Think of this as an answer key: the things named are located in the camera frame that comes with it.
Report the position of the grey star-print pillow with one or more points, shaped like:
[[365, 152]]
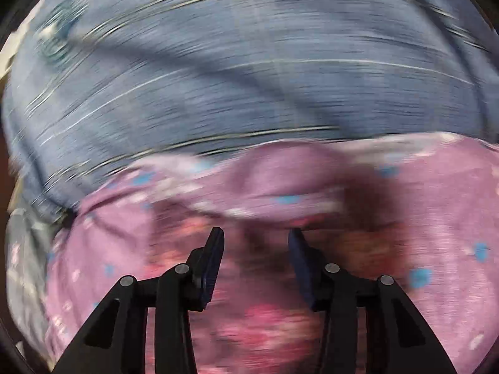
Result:
[[27, 272]]

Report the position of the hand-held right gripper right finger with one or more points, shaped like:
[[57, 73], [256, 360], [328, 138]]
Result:
[[302, 268]]

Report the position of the blue plaid quilt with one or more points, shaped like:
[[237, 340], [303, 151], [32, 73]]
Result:
[[241, 78]]

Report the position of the purple floral bedsheet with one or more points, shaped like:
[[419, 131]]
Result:
[[429, 202]]

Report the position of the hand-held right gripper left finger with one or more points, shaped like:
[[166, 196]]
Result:
[[212, 268]]

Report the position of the maroon floral shirt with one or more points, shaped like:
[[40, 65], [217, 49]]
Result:
[[265, 323]]

